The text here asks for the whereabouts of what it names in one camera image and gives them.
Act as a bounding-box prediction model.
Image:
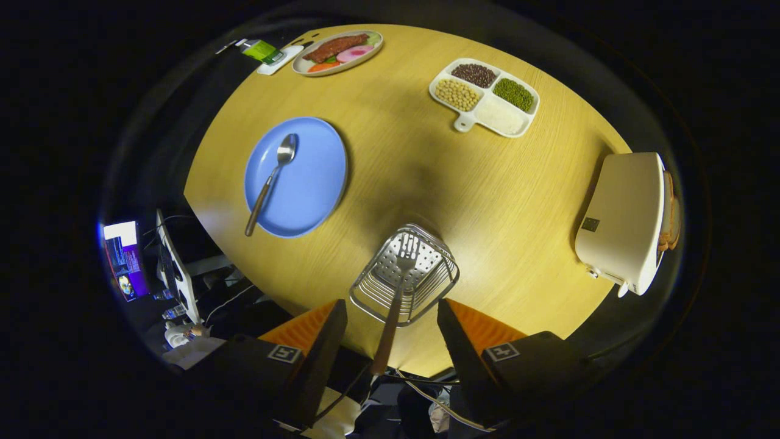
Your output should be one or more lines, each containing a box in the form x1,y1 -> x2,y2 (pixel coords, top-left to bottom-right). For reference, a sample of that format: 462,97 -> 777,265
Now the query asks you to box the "white cable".
395,368 -> 492,433

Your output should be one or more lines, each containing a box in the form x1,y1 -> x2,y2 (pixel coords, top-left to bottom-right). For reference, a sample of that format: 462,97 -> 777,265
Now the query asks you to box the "white toaster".
574,152 -> 668,299

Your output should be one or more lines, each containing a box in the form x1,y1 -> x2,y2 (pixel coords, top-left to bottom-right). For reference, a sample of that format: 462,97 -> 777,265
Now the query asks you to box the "white cloth bag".
161,337 -> 227,371

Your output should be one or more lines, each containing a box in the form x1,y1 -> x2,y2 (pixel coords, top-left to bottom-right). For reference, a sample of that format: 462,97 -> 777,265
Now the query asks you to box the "green label plastic bottle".
235,38 -> 287,65

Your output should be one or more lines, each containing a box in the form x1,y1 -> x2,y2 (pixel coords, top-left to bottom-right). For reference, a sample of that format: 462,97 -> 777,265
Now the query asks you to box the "lit computer screen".
102,220 -> 151,303

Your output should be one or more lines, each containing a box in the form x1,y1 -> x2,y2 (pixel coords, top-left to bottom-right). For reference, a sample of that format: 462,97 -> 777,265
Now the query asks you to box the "white divided tray of beans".
428,57 -> 541,138

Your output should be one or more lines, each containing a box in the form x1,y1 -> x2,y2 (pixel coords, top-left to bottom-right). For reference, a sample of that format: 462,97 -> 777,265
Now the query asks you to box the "small white square tray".
256,45 -> 305,76

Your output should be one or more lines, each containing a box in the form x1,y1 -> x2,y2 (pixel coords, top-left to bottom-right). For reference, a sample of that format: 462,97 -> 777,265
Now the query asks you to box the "metal wire cutlery basket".
349,223 -> 461,327

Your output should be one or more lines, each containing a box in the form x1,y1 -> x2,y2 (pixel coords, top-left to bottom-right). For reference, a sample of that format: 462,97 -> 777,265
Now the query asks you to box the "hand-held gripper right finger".
436,298 -> 601,431

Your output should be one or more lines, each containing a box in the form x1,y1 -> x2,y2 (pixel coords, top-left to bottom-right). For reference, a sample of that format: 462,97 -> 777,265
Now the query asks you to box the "oval plate of food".
291,30 -> 385,77

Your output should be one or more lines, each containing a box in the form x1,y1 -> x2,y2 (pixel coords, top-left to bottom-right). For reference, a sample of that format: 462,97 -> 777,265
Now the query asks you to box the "metal fork with wooden handle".
370,234 -> 422,376

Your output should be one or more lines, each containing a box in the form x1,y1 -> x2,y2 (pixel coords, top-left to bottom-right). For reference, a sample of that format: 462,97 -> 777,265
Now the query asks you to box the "white monitor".
155,209 -> 202,326

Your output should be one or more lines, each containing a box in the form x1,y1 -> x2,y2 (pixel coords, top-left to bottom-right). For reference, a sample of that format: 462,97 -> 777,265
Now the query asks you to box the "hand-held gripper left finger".
201,299 -> 349,430

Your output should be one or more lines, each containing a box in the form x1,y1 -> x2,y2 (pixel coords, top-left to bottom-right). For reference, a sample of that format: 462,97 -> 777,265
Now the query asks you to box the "blue round plate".
244,116 -> 349,239

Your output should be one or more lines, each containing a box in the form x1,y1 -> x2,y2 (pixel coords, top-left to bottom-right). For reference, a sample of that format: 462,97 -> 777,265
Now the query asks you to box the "brown bread slice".
657,171 -> 683,252

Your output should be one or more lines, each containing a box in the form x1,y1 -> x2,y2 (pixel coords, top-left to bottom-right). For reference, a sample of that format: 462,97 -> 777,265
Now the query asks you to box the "metal spoon with wooden handle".
244,133 -> 299,238

